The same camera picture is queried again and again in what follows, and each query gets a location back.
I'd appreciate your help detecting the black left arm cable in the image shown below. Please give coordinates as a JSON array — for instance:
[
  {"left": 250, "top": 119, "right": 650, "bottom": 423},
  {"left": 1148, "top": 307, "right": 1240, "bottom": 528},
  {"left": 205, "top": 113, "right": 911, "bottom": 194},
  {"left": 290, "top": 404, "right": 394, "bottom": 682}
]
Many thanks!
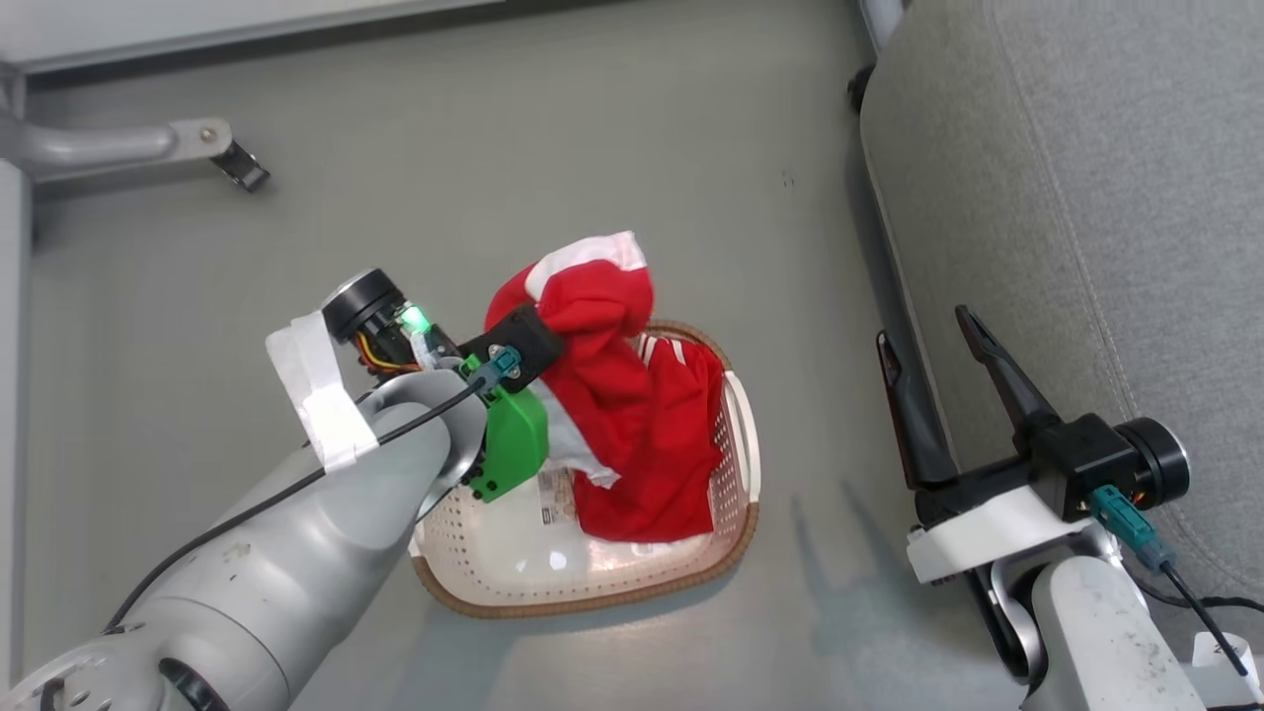
[{"left": 104, "top": 346, "right": 522, "bottom": 633}]

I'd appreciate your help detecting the black left gripper motor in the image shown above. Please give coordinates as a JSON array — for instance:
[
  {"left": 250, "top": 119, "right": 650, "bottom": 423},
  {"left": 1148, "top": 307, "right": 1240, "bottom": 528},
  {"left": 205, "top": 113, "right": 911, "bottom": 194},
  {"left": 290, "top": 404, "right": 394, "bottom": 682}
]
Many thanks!
[{"left": 322, "top": 268, "right": 435, "bottom": 376}]

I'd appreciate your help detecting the black right gripper motor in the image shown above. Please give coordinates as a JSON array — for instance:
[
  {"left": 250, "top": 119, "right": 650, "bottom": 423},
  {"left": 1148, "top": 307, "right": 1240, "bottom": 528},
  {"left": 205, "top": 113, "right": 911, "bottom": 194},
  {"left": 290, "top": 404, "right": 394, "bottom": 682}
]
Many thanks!
[{"left": 1116, "top": 417, "right": 1192, "bottom": 511}]

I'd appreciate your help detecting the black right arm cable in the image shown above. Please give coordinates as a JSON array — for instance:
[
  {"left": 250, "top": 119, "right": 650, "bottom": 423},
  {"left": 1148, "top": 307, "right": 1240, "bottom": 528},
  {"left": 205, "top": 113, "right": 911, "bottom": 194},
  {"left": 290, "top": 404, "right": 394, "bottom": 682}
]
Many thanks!
[{"left": 1088, "top": 484, "right": 1264, "bottom": 680}]

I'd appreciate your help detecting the paper label in basket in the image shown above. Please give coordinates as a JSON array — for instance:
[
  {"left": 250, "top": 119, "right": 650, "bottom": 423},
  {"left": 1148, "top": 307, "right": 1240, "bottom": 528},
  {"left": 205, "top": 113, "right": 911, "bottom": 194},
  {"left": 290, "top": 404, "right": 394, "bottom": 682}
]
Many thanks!
[{"left": 536, "top": 468, "right": 580, "bottom": 526}]

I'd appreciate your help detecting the red and white clothing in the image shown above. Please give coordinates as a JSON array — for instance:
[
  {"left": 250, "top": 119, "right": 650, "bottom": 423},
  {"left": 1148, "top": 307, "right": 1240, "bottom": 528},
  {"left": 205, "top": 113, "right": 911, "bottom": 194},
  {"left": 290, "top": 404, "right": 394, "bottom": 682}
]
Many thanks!
[{"left": 483, "top": 231, "right": 727, "bottom": 543}]

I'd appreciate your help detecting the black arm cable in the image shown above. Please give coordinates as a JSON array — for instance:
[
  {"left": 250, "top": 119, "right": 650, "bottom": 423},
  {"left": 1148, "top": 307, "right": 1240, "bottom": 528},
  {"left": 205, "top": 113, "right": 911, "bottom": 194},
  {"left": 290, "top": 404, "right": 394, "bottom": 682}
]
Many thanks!
[
  {"left": 1088, "top": 484, "right": 1264, "bottom": 680},
  {"left": 104, "top": 346, "right": 522, "bottom": 633}
]

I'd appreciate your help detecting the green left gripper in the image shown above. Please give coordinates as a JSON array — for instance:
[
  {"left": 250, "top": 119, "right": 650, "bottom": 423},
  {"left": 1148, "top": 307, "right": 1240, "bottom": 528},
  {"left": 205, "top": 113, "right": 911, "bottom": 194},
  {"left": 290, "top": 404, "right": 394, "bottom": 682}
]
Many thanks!
[{"left": 460, "top": 354, "right": 550, "bottom": 506}]

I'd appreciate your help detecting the white perforated laundry basket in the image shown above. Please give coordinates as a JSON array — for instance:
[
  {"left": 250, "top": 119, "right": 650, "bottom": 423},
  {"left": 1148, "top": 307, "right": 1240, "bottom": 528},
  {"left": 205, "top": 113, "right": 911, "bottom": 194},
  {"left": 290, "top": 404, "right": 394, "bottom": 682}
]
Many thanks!
[{"left": 410, "top": 318, "right": 762, "bottom": 620}]

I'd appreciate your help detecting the grey furniture leg with caster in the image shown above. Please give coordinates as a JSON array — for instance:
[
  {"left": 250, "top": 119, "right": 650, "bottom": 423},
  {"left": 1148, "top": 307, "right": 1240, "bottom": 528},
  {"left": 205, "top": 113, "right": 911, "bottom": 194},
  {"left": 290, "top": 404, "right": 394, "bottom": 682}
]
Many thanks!
[{"left": 0, "top": 107, "right": 271, "bottom": 195}]

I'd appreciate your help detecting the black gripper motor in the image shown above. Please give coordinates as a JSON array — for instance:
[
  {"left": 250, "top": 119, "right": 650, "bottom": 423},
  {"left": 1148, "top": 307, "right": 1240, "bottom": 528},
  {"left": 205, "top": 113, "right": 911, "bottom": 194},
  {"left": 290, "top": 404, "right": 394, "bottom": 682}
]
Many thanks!
[
  {"left": 1116, "top": 417, "right": 1192, "bottom": 511},
  {"left": 322, "top": 268, "right": 435, "bottom": 376}
]

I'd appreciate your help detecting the white tape strip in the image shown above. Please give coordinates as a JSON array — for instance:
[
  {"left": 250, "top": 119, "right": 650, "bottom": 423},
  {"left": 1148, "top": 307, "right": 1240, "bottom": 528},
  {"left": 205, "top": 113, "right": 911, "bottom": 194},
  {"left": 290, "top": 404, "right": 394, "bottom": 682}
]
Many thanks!
[{"left": 265, "top": 310, "right": 378, "bottom": 473}]

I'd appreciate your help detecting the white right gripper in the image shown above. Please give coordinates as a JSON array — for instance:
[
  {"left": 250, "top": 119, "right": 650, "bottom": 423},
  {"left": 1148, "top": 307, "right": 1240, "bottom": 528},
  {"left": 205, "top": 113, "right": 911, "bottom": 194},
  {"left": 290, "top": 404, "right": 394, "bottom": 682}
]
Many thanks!
[{"left": 876, "top": 305, "right": 1093, "bottom": 587}]

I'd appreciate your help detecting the grey fabric sofa seat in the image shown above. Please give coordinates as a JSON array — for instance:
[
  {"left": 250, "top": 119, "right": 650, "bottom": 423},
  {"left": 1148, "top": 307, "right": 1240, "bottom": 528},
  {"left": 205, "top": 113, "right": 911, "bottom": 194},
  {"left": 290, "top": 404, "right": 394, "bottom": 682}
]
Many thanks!
[{"left": 859, "top": 0, "right": 1264, "bottom": 633}]

